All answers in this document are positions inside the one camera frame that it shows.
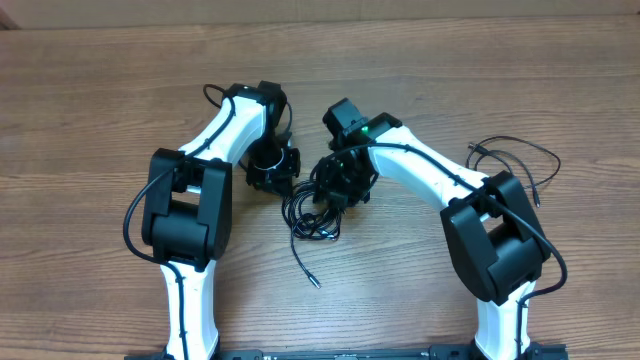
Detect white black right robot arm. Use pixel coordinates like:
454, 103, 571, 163
313, 113, 568, 359

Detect thick black usb cable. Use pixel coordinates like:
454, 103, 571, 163
280, 159, 346, 290

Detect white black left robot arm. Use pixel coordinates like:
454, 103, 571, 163
123, 81, 300, 359

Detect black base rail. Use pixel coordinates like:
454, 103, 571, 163
124, 342, 570, 360

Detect thin black usb cable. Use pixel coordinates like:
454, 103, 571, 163
464, 135, 562, 208

